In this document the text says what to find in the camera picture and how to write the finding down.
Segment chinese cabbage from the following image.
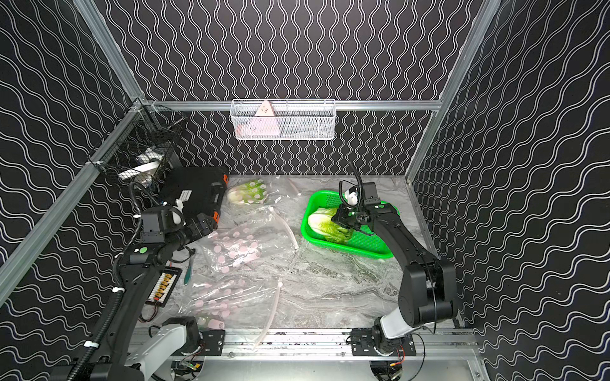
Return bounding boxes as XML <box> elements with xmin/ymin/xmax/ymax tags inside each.
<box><xmin>308</xmin><ymin>207</ymin><xmax>353</xmax><ymax>244</ymax></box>

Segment zip-top bag with cabbage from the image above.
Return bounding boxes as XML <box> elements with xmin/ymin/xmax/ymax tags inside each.
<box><xmin>195</xmin><ymin>207</ymin><xmax>299</xmax><ymax>276</ymax></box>
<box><xmin>227</xmin><ymin>176</ymin><xmax>302</xmax><ymax>206</ymax></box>
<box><xmin>180</xmin><ymin>276</ymin><xmax>283</xmax><ymax>350</ymax></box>

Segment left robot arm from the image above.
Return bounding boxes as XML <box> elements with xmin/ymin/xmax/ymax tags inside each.
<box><xmin>50</xmin><ymin>183</ymin><xmax>227</xmax><ymax>380</ymax></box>

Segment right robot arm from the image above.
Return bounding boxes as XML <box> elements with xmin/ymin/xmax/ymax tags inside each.
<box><xmin>331</xmin><ymin>180</ymin><xmax>458</xmax><ymax>355</ymax></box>

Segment black tool case orange latches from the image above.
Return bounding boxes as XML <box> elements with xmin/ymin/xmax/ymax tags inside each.
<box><xmin>160</xmin><ymin>166</ymin><xmax>230</xmax><ymax>230</ymax></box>

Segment green perforated plastic basket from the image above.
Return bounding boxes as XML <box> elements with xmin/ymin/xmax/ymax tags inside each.
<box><xmin>301</xmin><ymin>190</ymin><xmax>393</xmax><ymax>260</ymax></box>

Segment white items in black basket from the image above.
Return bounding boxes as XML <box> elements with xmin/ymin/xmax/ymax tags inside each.
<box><xmin>118</xmin><ymin>148</ymin><xmax>164</xmax><ymax>187</ymax></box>

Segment pink triangular card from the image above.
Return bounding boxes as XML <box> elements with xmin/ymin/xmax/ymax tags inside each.
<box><xmin>242</xmin><ymin>99</ymin><xmax>281</xmax><ymax>138</ymax></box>

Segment ratchet wrench green handle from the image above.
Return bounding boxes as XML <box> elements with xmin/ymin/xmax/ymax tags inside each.
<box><xmin>184</xmin><ymin>248</ymin><xmax>196</xmax><ymax>286</ymax></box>

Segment small connector board with wires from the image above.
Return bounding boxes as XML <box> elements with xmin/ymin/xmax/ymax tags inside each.
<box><xmin>138</xmin><ymin>267</ymin><xmax>183</xmax><ymax>323</ymax></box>

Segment black wire wall basket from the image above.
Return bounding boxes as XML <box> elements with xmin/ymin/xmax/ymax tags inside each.
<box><xmin>88</xmin><ymin>98</ymin><xmax>187</xmax><ymax>192</ymax></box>

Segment white wire wall basket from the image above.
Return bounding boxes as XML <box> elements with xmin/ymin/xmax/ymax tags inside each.
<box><xmin>230</xmin><ymin>98</ymin><xmax>337</xmax><ymax>141</ymax></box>

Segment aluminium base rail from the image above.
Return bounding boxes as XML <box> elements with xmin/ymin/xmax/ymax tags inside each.
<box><xmin>195</xmin><ymin>329</ymin><xmax>478</xmax><ymax>361</ymax></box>

